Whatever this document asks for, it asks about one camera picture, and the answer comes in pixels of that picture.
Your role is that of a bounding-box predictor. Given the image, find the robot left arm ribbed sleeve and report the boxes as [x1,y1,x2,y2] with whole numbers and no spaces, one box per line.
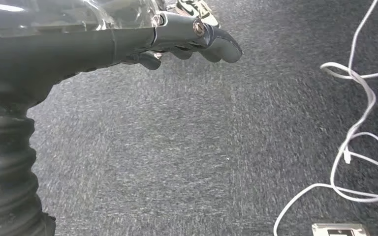
[0,97,57,236]

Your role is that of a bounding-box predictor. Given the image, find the thin white charging cable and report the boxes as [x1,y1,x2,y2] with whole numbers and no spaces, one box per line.
[273,0,378,236]

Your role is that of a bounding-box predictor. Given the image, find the white green sneaker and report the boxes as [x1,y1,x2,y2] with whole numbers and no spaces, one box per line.
[175,0,221,29]

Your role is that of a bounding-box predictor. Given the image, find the floor socket with white plug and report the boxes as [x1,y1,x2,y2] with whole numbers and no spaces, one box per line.
[311,223,370,236]

